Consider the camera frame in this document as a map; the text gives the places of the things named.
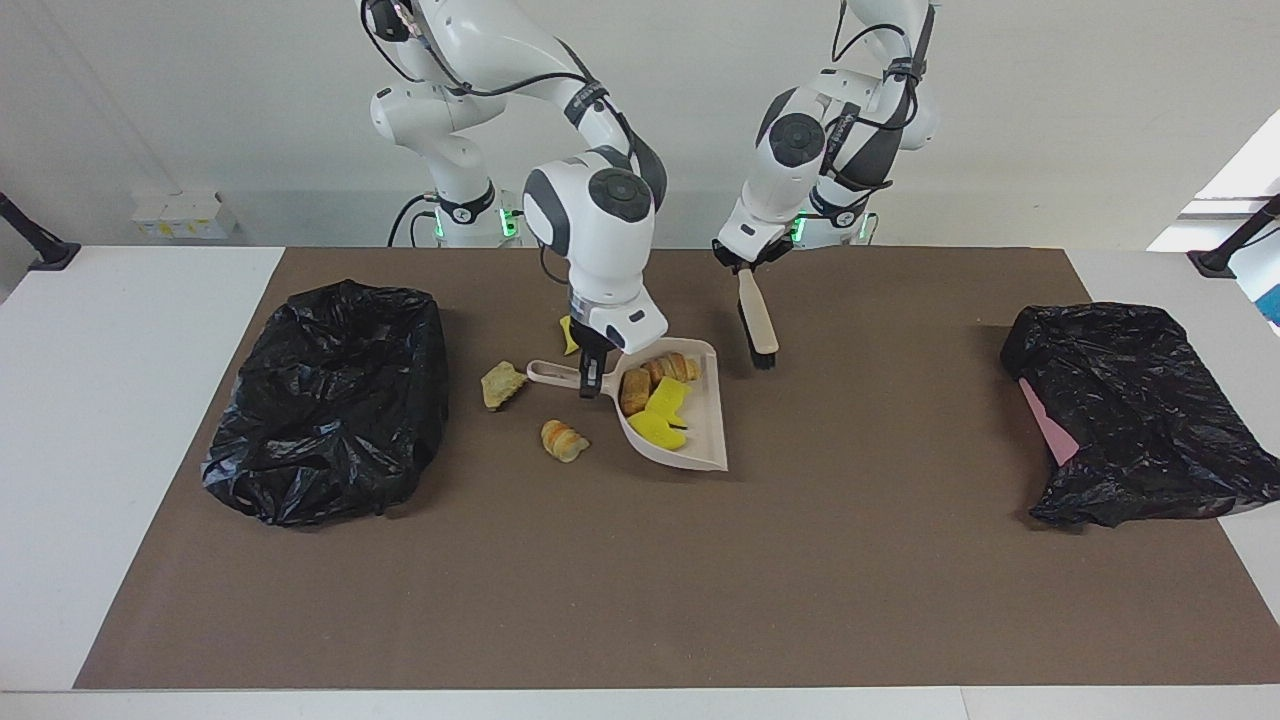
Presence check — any beige brush with black bristles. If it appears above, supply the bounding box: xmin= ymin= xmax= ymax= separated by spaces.
xmin=737 ymin=268 xmax=779 ymax=371

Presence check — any orange striped croissant piece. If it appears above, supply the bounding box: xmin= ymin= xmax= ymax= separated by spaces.
xmin=540 ymin=419 xmax=591 ymax=464
xmin=642 ymin=352 xmax=703 ymax=386

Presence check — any yellow sponge piece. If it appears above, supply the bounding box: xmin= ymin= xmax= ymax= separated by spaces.
xmin=645 ymin=377 xmax=692 ymax=419
xmin=627 ymin=410 xmax=689 ymax=452

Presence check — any pale beige bread chunk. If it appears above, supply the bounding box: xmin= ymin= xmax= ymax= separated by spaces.
xmin=480 ymin=360 xmax=530 ymax=411

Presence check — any beige plastic dustpan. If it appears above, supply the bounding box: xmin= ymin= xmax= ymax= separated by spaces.
xmin=527 ymin=337 xmax=731 ymax=473

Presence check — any black trash bag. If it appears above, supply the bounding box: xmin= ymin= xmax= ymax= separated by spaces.
xmin=201 ymin=279 xmax=450 ymax=528

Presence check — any pink plastic bin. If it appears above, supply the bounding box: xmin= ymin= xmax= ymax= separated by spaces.
xmin=1018 ymin=378 xmax=1081 ymax=467

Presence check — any black bag over pink bin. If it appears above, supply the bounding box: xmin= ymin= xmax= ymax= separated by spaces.
xmin=1000 ymin=303 xmax=1280 ymax=529

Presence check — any brown table mat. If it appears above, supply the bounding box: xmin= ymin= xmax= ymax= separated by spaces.
xmin=73 ymin=247 xmax=1280 ymax=691

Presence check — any black clamp stand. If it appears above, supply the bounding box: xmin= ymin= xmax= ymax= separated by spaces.
xmin=0 ymin=190 xmax=81 ymax=273
xmin=1188 ymin=195 xmax=1280 ymax=279

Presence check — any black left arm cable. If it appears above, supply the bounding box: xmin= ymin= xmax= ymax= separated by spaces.
xmin=830 ymin=0 xmax=936 ymax=191

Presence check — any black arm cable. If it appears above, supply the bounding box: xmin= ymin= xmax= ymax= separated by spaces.
xmin=830 ymin=0 xmax=936 ymax=191
xmin=365 ymin=0 xmax=641 ymax=171

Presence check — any black base power cable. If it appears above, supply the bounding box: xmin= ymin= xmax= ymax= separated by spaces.
xmin=388 ymin=193 xmax=441 ymax=248

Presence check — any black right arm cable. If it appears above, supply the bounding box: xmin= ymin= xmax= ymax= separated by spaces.
xmin=365 ymin=0 xmax=641 ymax=171

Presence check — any white wall socket box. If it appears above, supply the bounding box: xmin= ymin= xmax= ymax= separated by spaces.
xmin=130 ymin=190 xmax=241 ymax=241

